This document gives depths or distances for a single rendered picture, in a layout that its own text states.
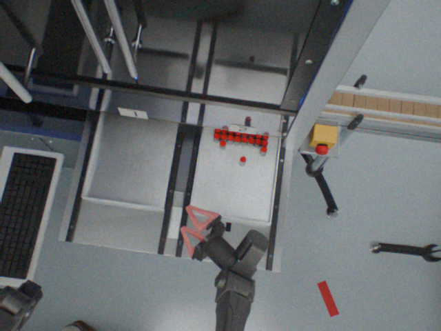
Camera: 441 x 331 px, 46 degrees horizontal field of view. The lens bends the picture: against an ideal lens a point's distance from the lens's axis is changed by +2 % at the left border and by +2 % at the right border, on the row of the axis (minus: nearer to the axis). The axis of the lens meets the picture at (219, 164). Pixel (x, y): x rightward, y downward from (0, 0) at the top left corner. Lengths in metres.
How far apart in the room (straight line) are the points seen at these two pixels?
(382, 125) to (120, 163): 0.86
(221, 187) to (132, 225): 0.31
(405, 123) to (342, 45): 0.76
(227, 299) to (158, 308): 1.42
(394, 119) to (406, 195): 1.01
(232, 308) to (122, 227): 0.66
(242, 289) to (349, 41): 0.56
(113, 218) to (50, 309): 1.01
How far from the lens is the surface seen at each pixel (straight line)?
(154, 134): 1.71
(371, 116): 1.75
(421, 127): 1.79
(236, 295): 1.11
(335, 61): 1.12
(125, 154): 1.70
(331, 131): 1.59
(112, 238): 1.65
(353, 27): 1.00
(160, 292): 2.50
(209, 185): 1.65
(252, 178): 1.66
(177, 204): 1.63
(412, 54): 3.00
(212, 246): 1.21
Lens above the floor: 2.49
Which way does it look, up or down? 75 degrees down
